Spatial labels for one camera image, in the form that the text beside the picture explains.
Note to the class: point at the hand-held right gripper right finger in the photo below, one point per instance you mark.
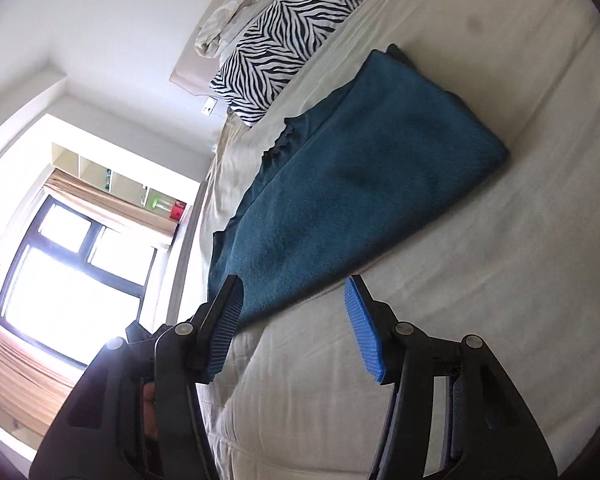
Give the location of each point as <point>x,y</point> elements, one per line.
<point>365,335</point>

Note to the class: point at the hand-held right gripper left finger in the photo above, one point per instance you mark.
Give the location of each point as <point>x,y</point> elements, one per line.
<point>224,330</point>

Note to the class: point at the dark teal knit sweater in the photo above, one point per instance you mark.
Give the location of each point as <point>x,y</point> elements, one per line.
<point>370,170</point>

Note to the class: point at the bed with beige sheet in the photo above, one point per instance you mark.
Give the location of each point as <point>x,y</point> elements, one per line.
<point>480,285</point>

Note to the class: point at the red box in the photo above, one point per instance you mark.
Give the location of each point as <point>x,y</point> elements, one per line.
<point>178,211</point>

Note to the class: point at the green jar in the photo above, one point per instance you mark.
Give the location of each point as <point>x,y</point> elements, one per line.
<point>160,205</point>

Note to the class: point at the black framed window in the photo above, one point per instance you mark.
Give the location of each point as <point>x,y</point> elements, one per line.
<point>74,280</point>

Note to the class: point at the beige curtain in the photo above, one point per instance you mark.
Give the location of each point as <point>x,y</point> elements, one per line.
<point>24,375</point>
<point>114,207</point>

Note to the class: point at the zebra print pillow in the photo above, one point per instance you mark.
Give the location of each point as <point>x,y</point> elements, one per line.
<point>280,45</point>

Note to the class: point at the crumpled white duvet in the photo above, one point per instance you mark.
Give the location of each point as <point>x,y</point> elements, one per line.
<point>229,15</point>

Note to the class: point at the white padded bed frame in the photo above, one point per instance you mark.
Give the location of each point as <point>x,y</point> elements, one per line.
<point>189,260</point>

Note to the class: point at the white wall shelf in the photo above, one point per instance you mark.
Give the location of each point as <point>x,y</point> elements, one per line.
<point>94,170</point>

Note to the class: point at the white wall socket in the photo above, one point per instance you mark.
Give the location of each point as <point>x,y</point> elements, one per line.
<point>209,107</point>

